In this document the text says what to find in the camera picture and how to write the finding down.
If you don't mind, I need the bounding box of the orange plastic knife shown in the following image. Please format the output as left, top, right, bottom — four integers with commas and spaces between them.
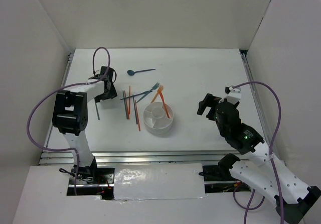
157, 90, 170, 119

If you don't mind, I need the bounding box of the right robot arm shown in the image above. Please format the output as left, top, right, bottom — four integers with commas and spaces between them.
197, 93, 320, 223

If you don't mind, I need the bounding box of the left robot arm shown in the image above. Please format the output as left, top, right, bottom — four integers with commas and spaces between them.
52, 66, 117, 183

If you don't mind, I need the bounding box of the dark blue plastic spoon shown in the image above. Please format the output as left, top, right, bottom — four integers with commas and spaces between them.
127, 69, 155, 76

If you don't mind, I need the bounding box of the dark blue plastic knife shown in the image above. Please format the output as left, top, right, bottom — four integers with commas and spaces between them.
120, 90, 153, 100

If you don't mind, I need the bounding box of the orange-yellow plastic fork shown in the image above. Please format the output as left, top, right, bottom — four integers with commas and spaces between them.
150, 85, 164, 103

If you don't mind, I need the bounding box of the teal plastic fork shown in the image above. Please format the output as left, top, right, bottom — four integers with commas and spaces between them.
136, 82, 159, 103

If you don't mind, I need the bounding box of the white divided round container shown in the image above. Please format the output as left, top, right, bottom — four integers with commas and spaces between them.
143, 102, 174, 135

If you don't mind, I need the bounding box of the white foam board cover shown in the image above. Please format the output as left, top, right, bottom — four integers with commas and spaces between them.
113, 163, 206, 200

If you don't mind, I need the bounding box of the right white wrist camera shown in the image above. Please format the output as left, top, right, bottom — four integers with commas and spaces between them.
224, 86, 241, 105

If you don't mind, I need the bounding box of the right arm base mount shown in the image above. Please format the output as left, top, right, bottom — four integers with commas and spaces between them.
199, 154, 250, 193

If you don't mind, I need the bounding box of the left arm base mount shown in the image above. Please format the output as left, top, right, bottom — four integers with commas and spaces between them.
59, 168, 115, 200

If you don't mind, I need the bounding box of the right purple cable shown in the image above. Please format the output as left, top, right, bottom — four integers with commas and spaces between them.
230, 81, 285, 224

